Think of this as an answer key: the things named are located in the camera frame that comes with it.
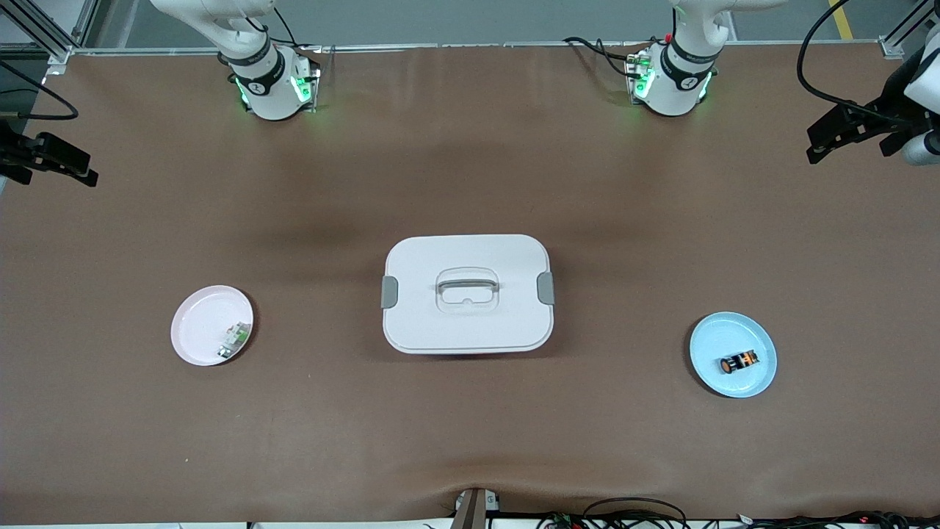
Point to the aluminium frame profile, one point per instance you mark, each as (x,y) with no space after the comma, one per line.
(62,55)
(892,48)

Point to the light blue round plate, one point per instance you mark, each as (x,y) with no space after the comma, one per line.
(734,334)

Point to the pink round plate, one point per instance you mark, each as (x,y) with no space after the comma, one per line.
(198,323)

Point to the metal table edge bracket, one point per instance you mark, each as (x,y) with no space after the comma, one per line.
(470,510)

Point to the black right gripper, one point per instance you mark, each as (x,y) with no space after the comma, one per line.
(16,154)

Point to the orange and black push-button switch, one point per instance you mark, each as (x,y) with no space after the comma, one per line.
(742,362)

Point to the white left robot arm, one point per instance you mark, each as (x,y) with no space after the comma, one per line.
(675,88)

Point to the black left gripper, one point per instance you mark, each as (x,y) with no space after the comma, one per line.
(893,97)

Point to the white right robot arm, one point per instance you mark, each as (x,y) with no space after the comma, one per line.
(268,88)

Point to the small green electrical component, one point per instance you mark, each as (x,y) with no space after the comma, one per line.
(233,339)

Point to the white lidded storage box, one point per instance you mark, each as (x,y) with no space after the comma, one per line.
(470,323)

